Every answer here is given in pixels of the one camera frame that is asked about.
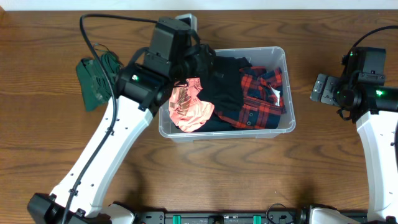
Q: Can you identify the red navy plaid shirt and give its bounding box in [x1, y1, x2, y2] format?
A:
[215, 66, 286, 129]

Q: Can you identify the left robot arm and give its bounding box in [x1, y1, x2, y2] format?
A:
[27, 44, 216, 223]

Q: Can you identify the clear plastic storage bin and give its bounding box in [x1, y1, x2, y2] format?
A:
[159, 46, 296, 142]

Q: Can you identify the pink printed t-shirt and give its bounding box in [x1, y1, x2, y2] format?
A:
[169, 78, 215, 133]

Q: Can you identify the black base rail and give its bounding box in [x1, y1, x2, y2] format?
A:
[102, 202, 369, 224]

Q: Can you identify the black hooded sweatshirt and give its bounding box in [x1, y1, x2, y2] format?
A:
[182, 113, 238, 133]

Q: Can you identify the dark green garment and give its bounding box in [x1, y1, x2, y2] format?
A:
[76, 43, 123, 111]

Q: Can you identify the black garment with tape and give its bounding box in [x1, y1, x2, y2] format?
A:
[197, 56, 252, 111]

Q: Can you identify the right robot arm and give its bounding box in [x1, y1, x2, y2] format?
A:
[310, 47, 397, 223]

